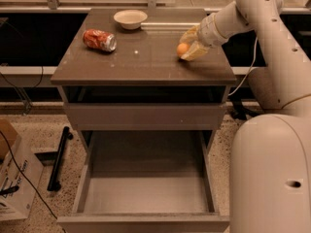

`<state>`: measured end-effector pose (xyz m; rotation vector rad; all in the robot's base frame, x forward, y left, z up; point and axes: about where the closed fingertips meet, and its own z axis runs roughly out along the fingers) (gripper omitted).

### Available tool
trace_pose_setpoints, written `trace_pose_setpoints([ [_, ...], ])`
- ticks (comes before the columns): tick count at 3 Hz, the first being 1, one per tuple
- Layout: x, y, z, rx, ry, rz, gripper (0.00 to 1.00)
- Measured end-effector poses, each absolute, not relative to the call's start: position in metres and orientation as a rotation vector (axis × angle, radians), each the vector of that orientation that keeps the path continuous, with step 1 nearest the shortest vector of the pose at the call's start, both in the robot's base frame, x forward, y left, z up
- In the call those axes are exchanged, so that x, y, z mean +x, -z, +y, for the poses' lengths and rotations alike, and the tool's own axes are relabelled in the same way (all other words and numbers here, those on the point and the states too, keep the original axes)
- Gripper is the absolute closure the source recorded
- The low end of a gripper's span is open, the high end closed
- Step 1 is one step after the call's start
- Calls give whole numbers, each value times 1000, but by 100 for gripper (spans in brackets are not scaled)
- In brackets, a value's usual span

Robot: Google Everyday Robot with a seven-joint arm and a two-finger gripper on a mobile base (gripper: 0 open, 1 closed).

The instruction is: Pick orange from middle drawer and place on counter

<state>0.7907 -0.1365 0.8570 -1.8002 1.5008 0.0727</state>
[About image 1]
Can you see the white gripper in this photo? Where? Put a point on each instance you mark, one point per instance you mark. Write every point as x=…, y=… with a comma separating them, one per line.
x=207, y=30

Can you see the closed grey top drawer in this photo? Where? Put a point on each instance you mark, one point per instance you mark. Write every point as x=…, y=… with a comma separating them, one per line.
x=144, y=117

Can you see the grey office chair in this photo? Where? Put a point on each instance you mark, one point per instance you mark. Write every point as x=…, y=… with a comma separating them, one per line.
x=247, y=98

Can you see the white paper bowl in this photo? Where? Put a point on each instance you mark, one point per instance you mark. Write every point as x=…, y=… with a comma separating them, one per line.
x=130, y=19

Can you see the open grey middle drawer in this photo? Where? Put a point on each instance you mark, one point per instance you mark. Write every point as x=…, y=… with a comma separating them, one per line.
x=145, y=182

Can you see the orange fruit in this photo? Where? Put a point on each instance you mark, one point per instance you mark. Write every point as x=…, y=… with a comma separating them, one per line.
x=182, y=49

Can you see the grey drawer cabinet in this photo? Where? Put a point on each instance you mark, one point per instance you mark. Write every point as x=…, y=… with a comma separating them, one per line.
x=144, y=69

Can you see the white cardboard box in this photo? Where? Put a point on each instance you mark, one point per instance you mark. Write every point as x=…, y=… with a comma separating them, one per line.
x=20, y=173

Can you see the black bar on floor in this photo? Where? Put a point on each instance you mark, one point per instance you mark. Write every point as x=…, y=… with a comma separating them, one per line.
x=54, y=184

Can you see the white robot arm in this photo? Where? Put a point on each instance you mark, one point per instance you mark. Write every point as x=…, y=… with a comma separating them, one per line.
x=270, y=161

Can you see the brown cardboard box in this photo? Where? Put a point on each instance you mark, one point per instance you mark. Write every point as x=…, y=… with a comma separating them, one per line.
x=8, y=137

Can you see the crushed orange soda can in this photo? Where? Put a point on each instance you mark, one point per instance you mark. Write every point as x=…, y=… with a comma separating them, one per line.
x=100, y=40

